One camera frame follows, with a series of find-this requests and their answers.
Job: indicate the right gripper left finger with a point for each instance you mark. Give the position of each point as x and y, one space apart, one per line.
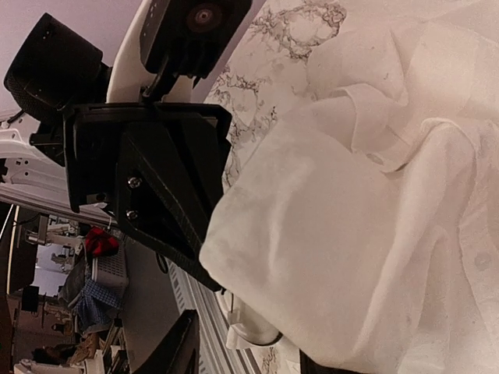
179 350

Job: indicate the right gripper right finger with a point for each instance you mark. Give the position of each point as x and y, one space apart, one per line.
308 366

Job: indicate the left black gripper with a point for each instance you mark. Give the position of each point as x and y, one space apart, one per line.
157 167

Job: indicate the red round brooch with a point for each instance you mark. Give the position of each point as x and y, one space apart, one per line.
246 328

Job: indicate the white button shirt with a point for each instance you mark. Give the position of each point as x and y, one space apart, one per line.
364 227

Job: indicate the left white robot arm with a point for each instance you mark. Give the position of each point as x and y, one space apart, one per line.
30 179

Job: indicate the background clutter shelf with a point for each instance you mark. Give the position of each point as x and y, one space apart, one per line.
55 331

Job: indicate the aluminium front rail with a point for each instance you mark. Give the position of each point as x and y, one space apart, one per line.
215 358

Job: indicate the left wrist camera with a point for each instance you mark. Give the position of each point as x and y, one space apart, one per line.
170 46

